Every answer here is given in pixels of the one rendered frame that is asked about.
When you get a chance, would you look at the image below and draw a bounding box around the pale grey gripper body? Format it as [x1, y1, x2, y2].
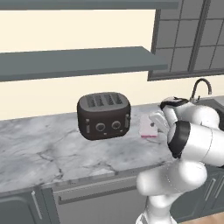
[148, 111, 171, 138]

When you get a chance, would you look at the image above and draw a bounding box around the grey cupboard door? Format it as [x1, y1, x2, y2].
[171, 171, 217, 223]
[210, 171, 224, 216]
[0, 188, 46, 224]

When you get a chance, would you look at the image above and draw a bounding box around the grey dishwasher door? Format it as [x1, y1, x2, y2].
[52, 174, 151, 224]

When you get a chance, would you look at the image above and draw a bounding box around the black four-slot toaster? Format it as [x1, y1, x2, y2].
[76, 91, 132, 142]

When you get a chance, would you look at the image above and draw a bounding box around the dark curved tap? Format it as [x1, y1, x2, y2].
[190, 77, 214, 103]

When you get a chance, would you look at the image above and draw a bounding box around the grey framed window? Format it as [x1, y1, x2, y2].
[147, 0, 224, 82]

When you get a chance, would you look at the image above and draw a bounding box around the silver cupboard handle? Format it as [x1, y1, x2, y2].
[203, 177, 217, 203]
[214, 178, 224, 200]
[31, 190, 44, 221]

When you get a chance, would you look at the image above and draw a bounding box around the dishwasher door handle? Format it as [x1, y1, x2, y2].
[57, 185, 138, 206]

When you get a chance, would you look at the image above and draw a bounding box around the grey wall shelf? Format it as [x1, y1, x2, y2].
[0, 0, 180, 12]
[0, 45, 170, 83]

